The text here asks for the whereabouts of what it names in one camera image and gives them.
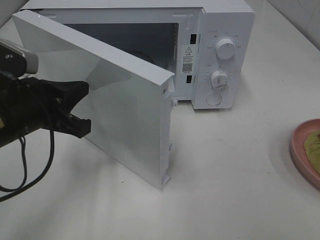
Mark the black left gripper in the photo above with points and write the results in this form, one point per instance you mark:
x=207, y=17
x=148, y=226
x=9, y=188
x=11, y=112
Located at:
x=30, y=104

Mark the round white door button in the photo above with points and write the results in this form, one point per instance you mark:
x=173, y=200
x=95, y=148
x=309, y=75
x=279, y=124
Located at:
x=214, y=99

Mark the white microwave knob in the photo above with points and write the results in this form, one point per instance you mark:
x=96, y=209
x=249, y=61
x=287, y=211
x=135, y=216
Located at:
x=225, y=48
x=219, y=79

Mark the pink plate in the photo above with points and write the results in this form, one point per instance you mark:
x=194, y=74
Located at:
x=298, y=153

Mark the sandwich with green lettuce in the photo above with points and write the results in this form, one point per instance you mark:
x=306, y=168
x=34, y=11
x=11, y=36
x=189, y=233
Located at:
x=312, y=150

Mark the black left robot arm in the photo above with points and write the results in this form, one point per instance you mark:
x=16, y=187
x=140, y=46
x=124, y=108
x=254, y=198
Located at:
x=30, y=104

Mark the white warning label sticker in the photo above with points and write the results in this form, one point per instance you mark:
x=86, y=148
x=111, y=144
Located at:
x=188, y=53

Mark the white microwave oven body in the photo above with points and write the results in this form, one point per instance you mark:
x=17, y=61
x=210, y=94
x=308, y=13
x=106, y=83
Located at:
x=156, y=30

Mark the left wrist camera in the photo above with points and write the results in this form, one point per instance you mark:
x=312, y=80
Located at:
x=16, y=60

